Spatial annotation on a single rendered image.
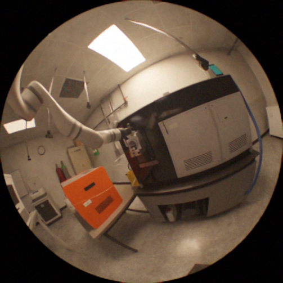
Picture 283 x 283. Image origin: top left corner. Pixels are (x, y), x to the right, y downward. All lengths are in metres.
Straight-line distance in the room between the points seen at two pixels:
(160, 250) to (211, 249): 0.57
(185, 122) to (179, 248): 1.30
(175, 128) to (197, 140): 0.18
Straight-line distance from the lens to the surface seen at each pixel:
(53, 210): 3.26
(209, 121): 0.64
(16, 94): 0.25
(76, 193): 0.69
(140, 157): 0.63
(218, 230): 1.29
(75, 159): 3.50
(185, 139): 0.60
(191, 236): 1.26
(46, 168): 3.76
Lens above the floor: 1.22
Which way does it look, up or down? 2 degrees down
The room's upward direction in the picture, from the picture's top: 23 degrees counter-clockwise
